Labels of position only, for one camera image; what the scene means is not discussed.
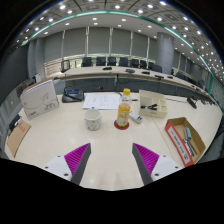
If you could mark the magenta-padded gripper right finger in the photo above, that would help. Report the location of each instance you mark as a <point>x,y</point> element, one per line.
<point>147,156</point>

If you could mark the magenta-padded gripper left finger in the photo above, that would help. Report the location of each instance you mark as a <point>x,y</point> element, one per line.
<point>77,156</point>

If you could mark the yellow-capped clear drink bottle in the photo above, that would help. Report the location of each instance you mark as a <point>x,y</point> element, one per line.
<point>123,115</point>

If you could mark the red-edged open cardboard box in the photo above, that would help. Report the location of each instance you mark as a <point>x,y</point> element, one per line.
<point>175,140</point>

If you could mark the white patterned cup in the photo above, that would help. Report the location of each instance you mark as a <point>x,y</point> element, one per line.
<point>92,120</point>

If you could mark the white desk organizer tray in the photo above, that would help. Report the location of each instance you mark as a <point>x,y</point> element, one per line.
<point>153,113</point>

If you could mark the black marker pen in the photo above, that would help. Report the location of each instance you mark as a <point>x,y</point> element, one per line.
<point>149,107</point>

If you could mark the thin black pen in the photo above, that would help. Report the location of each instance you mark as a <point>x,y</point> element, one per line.
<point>134,99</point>

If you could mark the white printed paper sheets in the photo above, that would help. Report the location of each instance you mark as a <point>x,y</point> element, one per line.
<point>100,101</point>

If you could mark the black desk telephone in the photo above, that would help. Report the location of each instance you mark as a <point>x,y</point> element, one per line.
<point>72,96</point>

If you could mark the white printed cardboard box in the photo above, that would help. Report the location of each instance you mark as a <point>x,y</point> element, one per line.
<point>40,100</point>

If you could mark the black desk microphone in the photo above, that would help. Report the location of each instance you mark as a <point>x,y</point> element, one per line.
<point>192,102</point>

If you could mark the black flat device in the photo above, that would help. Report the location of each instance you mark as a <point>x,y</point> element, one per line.
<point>14,123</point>

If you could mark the row of black office chairs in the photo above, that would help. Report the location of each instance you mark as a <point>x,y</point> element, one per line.
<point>123,62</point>

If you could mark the group of round ceiling lights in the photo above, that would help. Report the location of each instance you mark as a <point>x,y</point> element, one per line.
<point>117,6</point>

